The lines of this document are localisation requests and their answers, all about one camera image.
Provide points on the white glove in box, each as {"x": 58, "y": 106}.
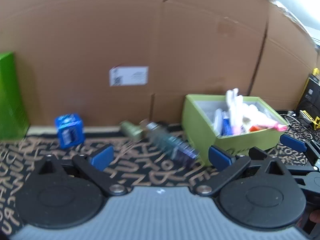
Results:
{"x": 235, "y": 110}

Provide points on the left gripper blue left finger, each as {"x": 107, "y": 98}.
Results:
{"x": 101, "y": 158}

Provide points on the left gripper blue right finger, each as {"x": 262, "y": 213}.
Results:
{"x": 219, "y": 158}

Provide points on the patterned black and tan mat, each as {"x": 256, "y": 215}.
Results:
{"x": 52, "y": 193}

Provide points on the large brown cardboard box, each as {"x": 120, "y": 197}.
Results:
{"x": 64, "y": 50}

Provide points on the clear box with purple end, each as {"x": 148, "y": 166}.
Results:
{"x": 175, "y": 148}

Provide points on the small blue box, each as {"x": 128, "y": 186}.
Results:
{"x": 69, "y": 130}

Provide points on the black and yellow box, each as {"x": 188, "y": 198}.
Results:
{"x": 308, "y": 106}

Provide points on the olive green small box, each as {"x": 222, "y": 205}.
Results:
{"x": 134, "y": 132}

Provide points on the light green storage box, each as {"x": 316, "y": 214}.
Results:
{"x": 198, "y": 124}

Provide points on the dark green box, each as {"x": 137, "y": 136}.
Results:
{"x": 14, "y": 120}

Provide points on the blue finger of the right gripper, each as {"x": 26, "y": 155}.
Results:
{"x": 293, "y": 143}

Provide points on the white shipping label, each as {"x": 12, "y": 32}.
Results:
{"x": 128, "y": 76}

